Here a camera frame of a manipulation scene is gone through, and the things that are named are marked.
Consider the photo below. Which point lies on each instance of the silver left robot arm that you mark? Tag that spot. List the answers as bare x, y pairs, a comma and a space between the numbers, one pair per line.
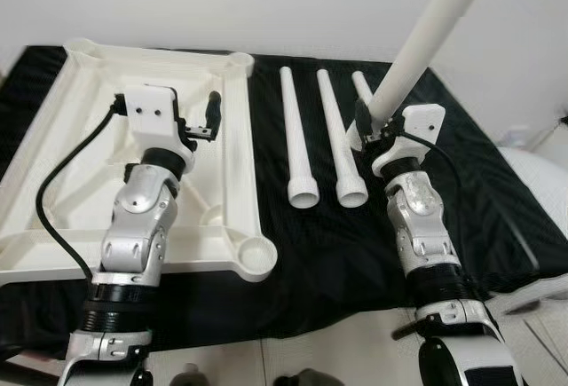
133, 226

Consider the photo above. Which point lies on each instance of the black tablecloth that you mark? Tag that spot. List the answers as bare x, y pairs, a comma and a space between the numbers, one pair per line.
337, 253

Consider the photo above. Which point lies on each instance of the white rounded appliance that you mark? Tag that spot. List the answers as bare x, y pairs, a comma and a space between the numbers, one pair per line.
541, 177

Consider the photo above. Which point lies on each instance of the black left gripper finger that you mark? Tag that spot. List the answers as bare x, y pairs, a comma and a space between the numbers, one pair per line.
214, 113

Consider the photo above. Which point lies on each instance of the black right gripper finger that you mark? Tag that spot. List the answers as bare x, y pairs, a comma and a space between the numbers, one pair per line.
364, 118

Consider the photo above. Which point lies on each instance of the grey robot right leg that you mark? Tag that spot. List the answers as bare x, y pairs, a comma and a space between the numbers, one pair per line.
306, 377

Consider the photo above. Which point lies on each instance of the grey robot leg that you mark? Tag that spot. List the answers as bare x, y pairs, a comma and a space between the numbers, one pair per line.
186, 375
306, 377

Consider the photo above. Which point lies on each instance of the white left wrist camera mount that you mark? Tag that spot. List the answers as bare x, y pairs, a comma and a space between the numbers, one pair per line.
151, 109

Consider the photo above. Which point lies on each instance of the white plastic table leg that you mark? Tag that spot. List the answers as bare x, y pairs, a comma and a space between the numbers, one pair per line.
426, 31
362, 84
297, 137
335, 137

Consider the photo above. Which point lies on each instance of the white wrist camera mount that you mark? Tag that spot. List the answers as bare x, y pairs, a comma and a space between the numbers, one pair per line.
151, 109
424, 124

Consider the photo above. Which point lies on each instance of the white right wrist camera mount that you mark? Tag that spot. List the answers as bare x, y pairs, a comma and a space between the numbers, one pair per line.
424, 124

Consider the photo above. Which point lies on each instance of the grey robot left leg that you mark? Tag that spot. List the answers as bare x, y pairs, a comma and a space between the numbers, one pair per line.
186, 375

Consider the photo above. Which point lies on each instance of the black metal table leg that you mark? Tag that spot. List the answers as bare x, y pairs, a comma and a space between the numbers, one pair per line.
405, 328

